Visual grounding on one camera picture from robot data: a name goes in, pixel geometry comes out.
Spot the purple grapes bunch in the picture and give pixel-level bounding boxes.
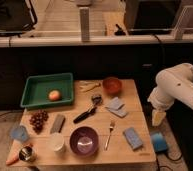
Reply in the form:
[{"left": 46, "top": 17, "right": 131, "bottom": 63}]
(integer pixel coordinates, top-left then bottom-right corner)
[{"left": 29, "top": 110, "right": 49, "bottom": 134}]

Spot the orange peach fruit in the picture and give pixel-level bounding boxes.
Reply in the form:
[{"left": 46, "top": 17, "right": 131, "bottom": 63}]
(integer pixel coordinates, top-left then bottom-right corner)
[{"left": 48, "top": 90, "right": 62, "bottom": 101}]

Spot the grey eraser block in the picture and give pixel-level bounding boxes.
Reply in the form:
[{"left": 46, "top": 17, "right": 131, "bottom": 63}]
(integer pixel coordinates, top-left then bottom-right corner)
[{"left": 50, "top": 115, "right": 65, "bottom": 134}]

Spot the grey folded cloth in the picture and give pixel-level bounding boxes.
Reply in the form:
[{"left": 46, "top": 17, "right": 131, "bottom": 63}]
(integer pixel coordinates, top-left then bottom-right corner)
[{"left": 105, "top": 97, "right": 127, "bottom": 118}]

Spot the red bowl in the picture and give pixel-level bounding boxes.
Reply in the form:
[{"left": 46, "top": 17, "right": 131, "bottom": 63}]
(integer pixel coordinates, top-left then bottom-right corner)
[{"left": 102, "top": 77, "right": 122, "bottom": 95}]

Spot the silver fork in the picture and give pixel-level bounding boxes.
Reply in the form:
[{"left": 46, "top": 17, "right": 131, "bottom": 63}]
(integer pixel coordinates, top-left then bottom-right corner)
[{"left": 104, "top": 120, "right": 115, "bottom": 151}]

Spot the grey vertical post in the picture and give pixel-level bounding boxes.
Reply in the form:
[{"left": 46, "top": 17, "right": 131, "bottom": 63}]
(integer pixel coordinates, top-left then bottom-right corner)
[{"left": 79, "top": 7, "right": 90, "bottom": 42}]

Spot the white paper cup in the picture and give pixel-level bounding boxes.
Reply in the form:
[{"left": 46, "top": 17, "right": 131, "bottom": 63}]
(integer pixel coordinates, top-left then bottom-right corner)
[{"left": 49, "top": 133, "right": 65, "bottom": 154}]

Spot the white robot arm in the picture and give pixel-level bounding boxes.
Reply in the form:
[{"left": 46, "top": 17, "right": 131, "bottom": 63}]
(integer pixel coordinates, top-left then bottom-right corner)
[{"left": 147, "top": 63, "right": 193, "bottom": 126}]

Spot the orange carrot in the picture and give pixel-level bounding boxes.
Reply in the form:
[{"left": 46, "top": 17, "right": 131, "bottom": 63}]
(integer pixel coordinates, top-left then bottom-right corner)
[{"left": 6, "top": 144, "right": 33, "bottom": 166}]

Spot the blue floor box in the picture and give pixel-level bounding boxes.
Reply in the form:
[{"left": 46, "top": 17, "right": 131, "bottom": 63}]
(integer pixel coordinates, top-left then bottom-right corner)
[{"left": 150, "top": 132, "right": 168, "bottom": 153}]

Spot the black monitor right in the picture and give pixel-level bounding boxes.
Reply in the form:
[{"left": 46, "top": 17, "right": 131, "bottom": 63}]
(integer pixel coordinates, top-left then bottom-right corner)
[{"left": 124, "top": 0, "right": 181, "bottom": 35}]

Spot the metal cup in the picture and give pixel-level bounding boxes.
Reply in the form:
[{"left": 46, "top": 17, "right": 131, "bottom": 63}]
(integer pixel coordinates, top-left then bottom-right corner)
[{"left": 19, "top": 146, "right": 36, "bottom": 162}]

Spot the blue sponge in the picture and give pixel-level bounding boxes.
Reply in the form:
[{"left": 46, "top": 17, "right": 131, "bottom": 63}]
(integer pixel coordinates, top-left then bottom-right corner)
[{"left": 123, "top": 127, "right": 143, "bottom": 150}]

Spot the green plastic tray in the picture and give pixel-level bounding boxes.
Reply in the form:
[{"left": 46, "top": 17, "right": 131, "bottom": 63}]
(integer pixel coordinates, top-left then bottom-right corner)
[{"left": 20, "top": 72, "right": 74, "bottom": 110}]

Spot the purple bowl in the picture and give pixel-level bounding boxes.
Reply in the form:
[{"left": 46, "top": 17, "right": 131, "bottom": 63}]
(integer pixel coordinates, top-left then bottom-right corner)
[{"left": 69, "top": 126, "right": 99, "bottom": 157}]

